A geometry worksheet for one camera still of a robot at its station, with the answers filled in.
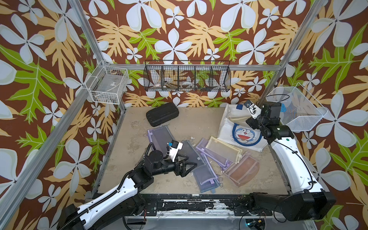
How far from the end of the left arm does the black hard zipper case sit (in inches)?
19.7

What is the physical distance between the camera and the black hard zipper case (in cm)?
108

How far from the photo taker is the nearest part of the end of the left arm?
0.54m
